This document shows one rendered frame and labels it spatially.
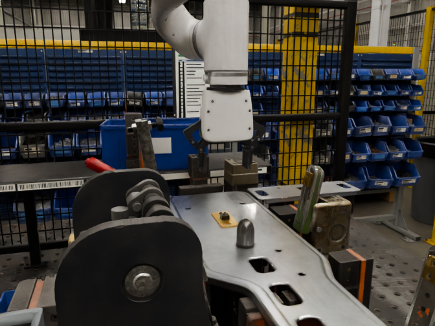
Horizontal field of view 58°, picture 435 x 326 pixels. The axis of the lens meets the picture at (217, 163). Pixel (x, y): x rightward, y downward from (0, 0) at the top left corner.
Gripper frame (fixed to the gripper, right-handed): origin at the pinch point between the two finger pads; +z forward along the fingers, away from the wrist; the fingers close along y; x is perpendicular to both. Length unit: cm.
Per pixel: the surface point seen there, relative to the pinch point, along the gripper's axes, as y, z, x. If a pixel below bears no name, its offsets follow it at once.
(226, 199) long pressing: 4.3, 11.8, 12.8
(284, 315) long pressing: -2.4, 11.8, -33.7
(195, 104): 6, -8, 54
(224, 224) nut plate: -1.0, 11.5, -3.0
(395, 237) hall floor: 197, 111, 171
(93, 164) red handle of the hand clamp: -25.3, -1.9, -1.1
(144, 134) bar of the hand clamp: -16.0, -7.2, -1.8
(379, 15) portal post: 298, -87, 348
